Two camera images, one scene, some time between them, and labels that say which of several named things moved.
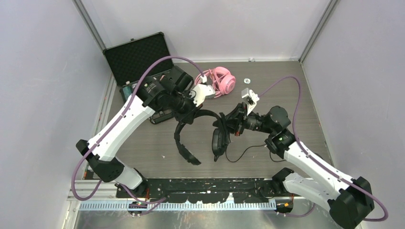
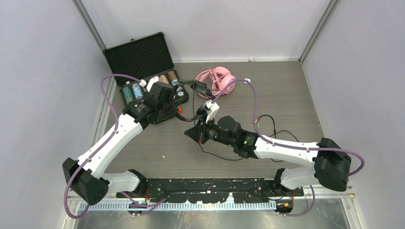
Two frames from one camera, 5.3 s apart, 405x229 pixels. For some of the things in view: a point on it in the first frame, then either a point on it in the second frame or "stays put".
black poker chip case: [127, 61] stays put
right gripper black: [236, 120] -> [199, 133]
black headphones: [220, 139] -> [201, 88]
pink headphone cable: [215, 81] stays put
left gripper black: [188, 118] -> [172, 110]
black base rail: [194, 190] stays put
